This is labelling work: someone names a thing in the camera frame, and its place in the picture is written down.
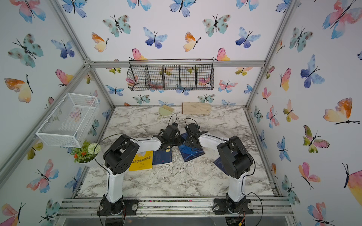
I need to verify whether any white mesh wall basket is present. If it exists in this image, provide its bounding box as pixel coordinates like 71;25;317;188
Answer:
35;93;99;148

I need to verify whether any black wire wall basket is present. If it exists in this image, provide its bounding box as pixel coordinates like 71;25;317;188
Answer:
126;58;215;91

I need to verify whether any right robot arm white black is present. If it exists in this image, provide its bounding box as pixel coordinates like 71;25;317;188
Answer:
185;130;254;215

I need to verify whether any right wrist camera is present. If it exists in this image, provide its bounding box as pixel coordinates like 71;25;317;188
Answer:
185;123;200;136

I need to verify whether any potted flowers white pot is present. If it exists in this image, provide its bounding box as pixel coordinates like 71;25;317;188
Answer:
70;140;102;164

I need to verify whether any navy yellow-label book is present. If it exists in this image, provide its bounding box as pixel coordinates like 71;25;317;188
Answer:
214;157;229;176

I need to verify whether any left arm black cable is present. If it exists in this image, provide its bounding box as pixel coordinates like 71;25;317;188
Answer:
92;113;178;226

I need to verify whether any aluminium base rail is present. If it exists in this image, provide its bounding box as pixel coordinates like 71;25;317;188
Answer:
57;196;294;218

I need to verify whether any yellow cover book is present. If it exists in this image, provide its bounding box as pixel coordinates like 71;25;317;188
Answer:
129;151;153;171

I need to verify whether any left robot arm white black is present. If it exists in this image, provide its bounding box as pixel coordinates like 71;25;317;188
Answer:
97;122;184;216

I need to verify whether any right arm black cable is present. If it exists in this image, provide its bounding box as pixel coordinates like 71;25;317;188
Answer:
184;118;264;226

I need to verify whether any dark blue yellow-label book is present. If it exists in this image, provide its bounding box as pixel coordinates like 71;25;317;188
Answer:
152;149;172;165

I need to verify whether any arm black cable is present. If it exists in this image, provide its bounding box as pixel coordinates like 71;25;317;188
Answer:
184;118;264;226
92;113;178;226

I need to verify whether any blue Little Prince book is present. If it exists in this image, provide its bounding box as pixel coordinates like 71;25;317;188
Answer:
178;133;205;162

